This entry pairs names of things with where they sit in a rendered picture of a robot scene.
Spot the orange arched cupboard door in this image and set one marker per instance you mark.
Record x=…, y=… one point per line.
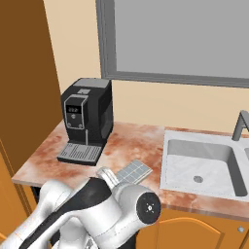
x=184, y=231

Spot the pale grey sink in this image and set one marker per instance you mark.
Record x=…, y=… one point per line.
x=201, y=162

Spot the grey tap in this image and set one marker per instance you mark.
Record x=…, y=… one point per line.
x=239, y=124

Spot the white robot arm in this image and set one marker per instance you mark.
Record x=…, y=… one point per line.
x=97, y=217

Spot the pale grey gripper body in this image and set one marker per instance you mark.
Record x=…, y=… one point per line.
x=107, y=176

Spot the tall brown cupboard panel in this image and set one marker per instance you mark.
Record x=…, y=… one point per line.
x=26, y=81

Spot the orange cupboard door with knob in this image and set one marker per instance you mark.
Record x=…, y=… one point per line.
x=238, y=238

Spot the grey round cupboard knob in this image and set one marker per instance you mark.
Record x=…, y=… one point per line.
x=240, y=229

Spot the grey framed window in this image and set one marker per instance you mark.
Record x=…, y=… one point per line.
x=181, y=35

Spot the black coffee machine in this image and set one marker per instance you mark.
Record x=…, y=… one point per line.
x=89, y=113

